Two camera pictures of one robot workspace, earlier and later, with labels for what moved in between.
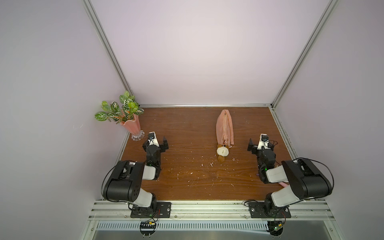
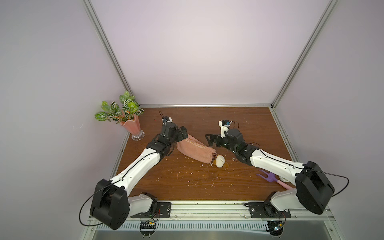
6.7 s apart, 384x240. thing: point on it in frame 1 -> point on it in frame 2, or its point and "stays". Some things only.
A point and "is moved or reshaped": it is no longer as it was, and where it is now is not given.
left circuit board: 147,228 stays
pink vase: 134,127 stays
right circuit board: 275,228 stays
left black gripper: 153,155 -> 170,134
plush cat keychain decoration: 222,152 -> 219,160
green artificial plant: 113,112 stays
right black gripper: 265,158 -> 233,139
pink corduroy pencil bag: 224,128 is moved or reshaped
